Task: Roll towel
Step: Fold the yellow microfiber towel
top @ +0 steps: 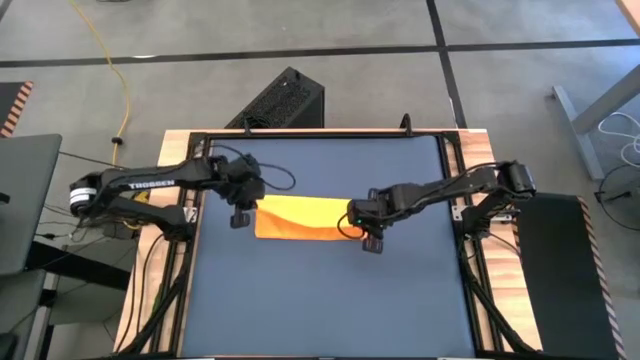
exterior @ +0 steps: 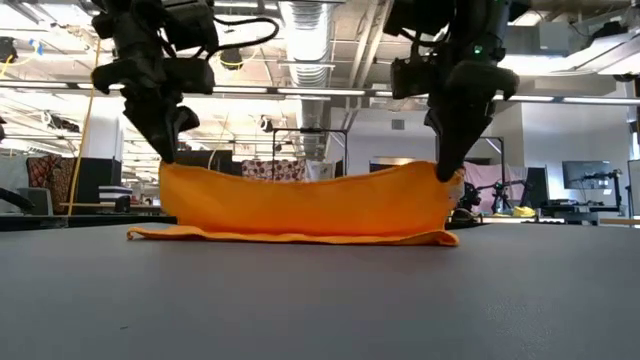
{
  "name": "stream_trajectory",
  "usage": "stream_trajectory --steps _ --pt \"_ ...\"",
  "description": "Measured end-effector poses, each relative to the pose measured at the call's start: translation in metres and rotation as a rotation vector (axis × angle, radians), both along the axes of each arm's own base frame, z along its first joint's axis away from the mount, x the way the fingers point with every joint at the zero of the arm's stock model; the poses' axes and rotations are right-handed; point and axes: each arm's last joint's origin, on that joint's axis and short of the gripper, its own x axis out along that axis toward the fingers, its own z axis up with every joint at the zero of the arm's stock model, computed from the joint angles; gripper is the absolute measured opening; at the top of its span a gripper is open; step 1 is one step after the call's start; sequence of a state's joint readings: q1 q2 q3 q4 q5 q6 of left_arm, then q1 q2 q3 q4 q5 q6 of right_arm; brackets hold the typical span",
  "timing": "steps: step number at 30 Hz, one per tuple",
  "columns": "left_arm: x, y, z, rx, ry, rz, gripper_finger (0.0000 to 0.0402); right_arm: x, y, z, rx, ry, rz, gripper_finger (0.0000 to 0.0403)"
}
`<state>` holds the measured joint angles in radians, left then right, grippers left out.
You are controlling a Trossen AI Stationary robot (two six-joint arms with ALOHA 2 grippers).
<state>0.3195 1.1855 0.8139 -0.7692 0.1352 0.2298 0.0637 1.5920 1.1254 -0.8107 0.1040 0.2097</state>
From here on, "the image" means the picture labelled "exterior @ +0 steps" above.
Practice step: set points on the background black robot arm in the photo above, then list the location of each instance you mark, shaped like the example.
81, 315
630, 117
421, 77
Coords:
617, 185

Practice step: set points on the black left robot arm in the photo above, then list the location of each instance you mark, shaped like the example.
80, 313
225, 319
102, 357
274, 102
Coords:
135, 25

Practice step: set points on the long ceiling light strip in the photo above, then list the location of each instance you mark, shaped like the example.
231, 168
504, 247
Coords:
300, 91
575, 99

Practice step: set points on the dark red patterned cloth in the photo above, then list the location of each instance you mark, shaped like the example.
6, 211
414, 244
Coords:
47, 180

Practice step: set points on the black monitor screen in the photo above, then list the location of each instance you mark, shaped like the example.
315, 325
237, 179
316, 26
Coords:
585, 175

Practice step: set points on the grey-blue table mat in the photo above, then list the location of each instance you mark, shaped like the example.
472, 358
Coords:
320, 300

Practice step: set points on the white floral patterned cloth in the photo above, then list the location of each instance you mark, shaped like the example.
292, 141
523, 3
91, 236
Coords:
275, 170

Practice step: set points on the pink cloth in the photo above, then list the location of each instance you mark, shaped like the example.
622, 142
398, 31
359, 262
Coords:
492, 175

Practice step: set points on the black aluminium table frame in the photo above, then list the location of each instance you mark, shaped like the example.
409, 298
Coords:
75, 222

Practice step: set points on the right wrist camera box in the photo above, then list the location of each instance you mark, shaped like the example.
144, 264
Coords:
410, 77

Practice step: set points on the orange microfibre towel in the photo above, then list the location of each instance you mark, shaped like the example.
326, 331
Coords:
300, 210

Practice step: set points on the yellow object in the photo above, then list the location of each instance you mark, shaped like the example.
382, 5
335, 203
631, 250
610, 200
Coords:
524, 212

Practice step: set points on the black cabinet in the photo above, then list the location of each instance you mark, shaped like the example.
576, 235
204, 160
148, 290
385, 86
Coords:
97, 175

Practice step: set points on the black ceiling dome device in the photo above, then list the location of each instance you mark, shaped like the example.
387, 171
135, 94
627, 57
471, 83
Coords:
231, 59

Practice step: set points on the grey rectangular air duct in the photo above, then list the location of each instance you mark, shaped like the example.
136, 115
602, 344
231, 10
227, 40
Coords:
575, 47

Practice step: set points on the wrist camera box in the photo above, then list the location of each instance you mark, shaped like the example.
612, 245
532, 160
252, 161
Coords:
410, 77
190, 75

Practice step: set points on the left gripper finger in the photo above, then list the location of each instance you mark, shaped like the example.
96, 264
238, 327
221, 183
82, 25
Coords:
187, 120
155, 130

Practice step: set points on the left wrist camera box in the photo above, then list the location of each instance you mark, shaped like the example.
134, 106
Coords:
190, 75

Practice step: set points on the black standing panel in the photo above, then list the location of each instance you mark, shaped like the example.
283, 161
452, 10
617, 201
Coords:
536, 185

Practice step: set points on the black equipment case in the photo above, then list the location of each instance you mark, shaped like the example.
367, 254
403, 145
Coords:
205, 161

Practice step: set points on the silver ventilation duct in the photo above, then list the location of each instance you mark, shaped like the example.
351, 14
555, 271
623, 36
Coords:
307, 50

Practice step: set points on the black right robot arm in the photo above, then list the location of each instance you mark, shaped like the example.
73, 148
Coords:
450, 25

